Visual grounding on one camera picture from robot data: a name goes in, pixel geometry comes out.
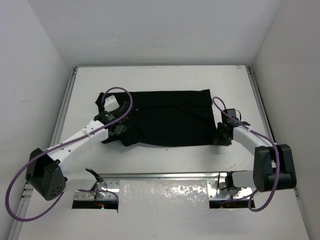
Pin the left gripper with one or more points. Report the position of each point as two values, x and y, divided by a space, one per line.
119 128

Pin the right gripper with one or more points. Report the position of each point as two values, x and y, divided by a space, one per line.
218 139

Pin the black t-shirt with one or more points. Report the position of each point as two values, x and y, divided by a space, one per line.
168 118

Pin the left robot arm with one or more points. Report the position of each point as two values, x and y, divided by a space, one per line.
47 172

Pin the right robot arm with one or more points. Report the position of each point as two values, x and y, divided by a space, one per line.
273 163

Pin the white front cover panel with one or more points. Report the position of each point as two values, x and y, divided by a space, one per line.
169 220

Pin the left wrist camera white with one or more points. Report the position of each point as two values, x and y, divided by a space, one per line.
111 103

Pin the right aluminium frame rail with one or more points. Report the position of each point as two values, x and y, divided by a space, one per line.
260 104

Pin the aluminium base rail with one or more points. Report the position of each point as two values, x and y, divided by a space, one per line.
218 190

